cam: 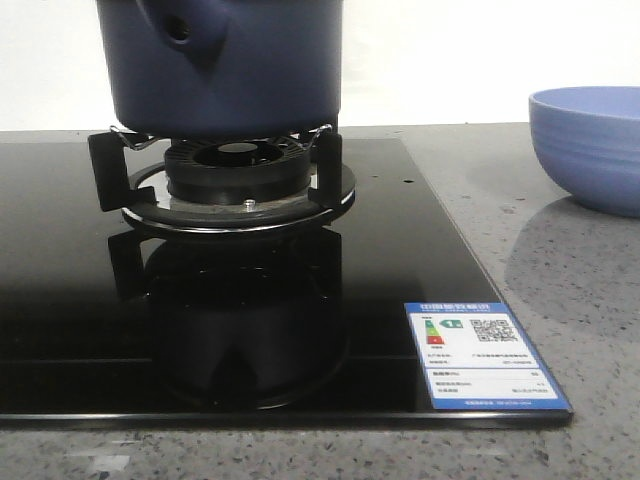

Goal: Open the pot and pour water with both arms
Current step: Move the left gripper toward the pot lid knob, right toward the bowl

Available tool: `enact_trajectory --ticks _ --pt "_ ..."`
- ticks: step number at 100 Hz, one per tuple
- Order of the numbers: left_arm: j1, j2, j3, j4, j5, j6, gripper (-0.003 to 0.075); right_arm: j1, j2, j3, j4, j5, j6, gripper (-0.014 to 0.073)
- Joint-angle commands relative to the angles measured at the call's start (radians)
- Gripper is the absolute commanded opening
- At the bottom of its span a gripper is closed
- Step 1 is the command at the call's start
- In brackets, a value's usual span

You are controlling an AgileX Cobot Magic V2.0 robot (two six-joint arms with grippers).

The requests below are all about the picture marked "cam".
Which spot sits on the dark blue cooking pot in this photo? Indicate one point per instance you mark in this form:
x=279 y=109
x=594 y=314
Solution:
x=223 y=69

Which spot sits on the black round burner head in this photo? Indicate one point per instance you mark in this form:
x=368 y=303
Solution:
x=229 y=173

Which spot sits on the blue energy label sticker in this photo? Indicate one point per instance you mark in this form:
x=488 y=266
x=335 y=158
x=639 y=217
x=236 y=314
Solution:
x=476 y=357

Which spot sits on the black glass gas hob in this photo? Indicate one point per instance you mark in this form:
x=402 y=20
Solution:
x=103 y=326

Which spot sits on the black pot support grate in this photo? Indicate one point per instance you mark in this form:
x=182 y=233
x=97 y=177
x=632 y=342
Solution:
x=145 y=202

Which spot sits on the light blue ceramic bowl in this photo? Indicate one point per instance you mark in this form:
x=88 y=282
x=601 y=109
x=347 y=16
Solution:
x=587 y=141

